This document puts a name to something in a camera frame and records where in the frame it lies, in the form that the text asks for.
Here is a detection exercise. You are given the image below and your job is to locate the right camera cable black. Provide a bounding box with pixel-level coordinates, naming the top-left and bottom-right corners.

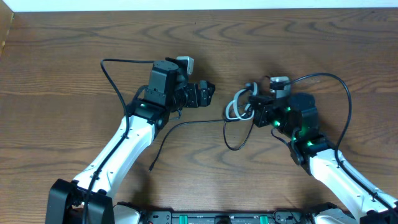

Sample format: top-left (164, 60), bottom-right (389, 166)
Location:
top-left (279, 72), bottom-right (398, 212)

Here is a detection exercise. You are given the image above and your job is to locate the white USB cable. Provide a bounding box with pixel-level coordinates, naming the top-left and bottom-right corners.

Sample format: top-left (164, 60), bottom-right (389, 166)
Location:
top-left (224, 82), bottom-right (259, 121)

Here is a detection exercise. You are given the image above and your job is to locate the left camera cable black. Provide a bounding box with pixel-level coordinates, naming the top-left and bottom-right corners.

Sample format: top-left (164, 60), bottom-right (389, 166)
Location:
top-left (75, 58), bottom-right (155, 223)

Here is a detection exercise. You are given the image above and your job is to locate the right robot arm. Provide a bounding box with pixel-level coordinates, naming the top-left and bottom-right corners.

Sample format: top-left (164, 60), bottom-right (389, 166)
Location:
top-left (249, 93), bottom-right (397, 223)

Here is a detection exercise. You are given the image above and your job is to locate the black USB cable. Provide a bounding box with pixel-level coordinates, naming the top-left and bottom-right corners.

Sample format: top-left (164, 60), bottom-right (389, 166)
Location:
top-left (148, 74), bottom-right (271, 173)

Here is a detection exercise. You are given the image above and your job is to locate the camera cable black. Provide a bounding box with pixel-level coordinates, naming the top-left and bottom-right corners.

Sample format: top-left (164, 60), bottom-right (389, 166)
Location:
top-left (279, 72), bottom-right (398, 212)
top-left (75, 58), bottom-right (155, 223)

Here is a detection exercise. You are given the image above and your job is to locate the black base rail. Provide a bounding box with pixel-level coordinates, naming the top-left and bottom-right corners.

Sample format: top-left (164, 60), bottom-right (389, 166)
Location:
top-left (114, 202), bottom-right (358, 224)

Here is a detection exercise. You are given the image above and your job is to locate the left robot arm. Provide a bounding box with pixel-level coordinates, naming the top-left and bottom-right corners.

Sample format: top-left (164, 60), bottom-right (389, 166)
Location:
top-left (45, 56), bottom-right (215, 223)

